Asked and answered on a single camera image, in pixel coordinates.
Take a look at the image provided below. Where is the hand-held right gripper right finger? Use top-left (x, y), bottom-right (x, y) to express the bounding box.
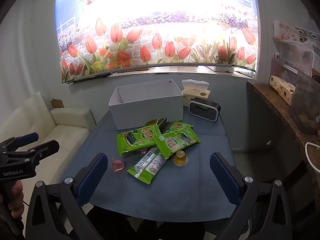
top-left (210, 152), bottom-right (293, 240)

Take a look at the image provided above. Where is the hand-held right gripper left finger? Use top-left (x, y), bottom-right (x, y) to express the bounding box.
top-left (25, 152), bottom-right (108, 240)

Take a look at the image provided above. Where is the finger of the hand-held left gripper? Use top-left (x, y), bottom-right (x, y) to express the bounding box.
top-left (15, 140), bottom-right (60, 160)
top-left (0, 132), bottom-right (39, 153)

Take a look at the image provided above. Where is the yellow jelly cup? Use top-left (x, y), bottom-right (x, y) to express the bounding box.
top-left (173, 151), bottom-right (188, 167)

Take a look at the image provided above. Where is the long green white snack packet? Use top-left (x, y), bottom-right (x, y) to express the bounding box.
top-left (127, 147), bottom-right (167, 185)

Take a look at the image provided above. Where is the green seaweed snack packet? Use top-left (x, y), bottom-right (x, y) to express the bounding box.
top-left (153, 127), bottom-right (201, 161)
top-left (164, 121), bottom-right (194, 134)
top-left (116, 124), bottom-right (162, 157)

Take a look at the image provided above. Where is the gold green snack packet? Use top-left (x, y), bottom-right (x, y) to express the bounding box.
top-left (145, 117), bottom-right (167, 130)

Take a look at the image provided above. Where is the grey plastic bin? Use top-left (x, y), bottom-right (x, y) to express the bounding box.
top-left (109, 79), bottom-right (185, 130)

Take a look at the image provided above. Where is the person's left hand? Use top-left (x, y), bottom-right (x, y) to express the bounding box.
top-left (7, 180), bottom-right (25, 214)

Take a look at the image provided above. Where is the white sofa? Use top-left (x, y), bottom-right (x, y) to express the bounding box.
top-left (0, 91), bottom-right (97, 205)

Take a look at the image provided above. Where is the blue tablecloth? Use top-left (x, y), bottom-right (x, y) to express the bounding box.
top-left (60, 105), bottom-right (237, 223)

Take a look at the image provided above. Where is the black alarm clock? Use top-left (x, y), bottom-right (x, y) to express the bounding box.
top-left (189, 97), bottom-right (222, 122)

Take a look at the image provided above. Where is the brown stone counter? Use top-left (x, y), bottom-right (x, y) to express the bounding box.
top-left (246, 80), bottom-right (320, 195)

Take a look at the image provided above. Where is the tissue box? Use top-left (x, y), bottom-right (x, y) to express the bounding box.
top-left (182, 79), bottom-right (211, 107)

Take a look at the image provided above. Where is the white power strip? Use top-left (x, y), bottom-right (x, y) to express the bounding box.
top-left (207, 64), bottom-right (235, 73)

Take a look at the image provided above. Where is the clear plastic container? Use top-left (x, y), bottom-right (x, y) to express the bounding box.
top-left (290, 67), bottom-right (320, 134)

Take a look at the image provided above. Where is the floral printed packet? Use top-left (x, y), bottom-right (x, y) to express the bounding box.
top-left (272, 20), bottom-right (301, 42)

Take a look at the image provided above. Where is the white cable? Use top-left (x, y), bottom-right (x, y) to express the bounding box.
top-left (305, 142), bottom-right (320, 173)

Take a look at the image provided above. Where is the tulip wall poster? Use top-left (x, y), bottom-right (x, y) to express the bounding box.
top-left (55, 0), bottom-right (258, 84)

